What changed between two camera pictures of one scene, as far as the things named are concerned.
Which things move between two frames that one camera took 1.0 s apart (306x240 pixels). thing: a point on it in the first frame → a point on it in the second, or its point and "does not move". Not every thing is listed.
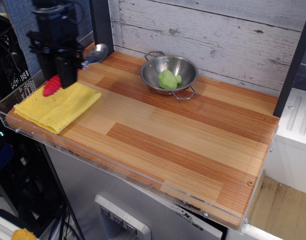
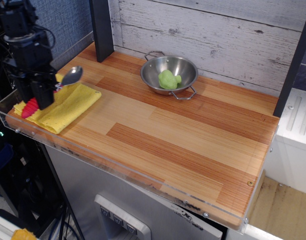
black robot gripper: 56,35 → 32,59
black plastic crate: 9,70 does not move
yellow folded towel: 60,109 does not move
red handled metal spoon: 95,54 → 72,76
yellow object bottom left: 23,234 does not move
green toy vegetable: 167,81 does not move
